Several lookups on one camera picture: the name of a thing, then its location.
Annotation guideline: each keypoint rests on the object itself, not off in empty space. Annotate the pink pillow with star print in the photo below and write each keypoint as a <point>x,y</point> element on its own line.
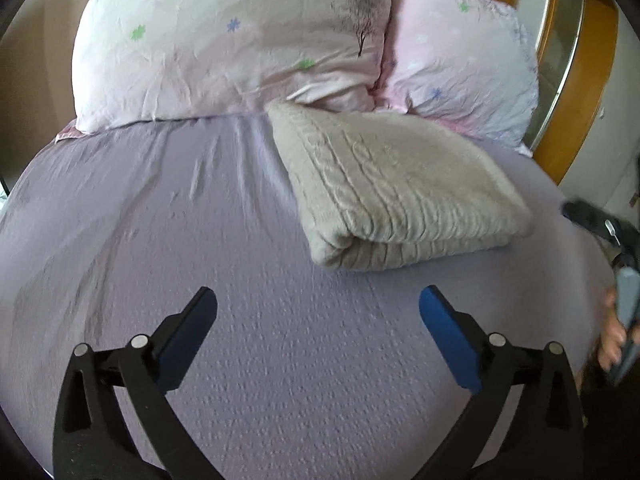
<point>455,60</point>

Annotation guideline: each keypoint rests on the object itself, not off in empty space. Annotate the pink pillow with tree print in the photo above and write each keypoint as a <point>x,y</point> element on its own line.
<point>230,40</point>

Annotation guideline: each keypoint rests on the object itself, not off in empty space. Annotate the wooden headboard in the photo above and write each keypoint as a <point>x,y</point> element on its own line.
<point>585,60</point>

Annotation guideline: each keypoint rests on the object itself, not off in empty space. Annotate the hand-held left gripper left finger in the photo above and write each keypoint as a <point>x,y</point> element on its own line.
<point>181,334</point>

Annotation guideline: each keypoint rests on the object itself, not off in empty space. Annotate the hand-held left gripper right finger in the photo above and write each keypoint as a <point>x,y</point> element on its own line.
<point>450,335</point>

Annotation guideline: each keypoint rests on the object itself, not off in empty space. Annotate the beige knit blanket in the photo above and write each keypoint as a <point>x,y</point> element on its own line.
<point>395,185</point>

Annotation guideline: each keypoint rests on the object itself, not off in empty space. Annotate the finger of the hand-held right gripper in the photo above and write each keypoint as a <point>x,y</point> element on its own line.
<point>582,212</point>

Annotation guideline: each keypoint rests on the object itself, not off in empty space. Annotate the purple bed sheet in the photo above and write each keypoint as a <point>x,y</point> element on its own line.
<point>240,270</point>

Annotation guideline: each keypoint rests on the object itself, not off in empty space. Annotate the person's right hand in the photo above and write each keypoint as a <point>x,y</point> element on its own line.
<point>611,332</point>

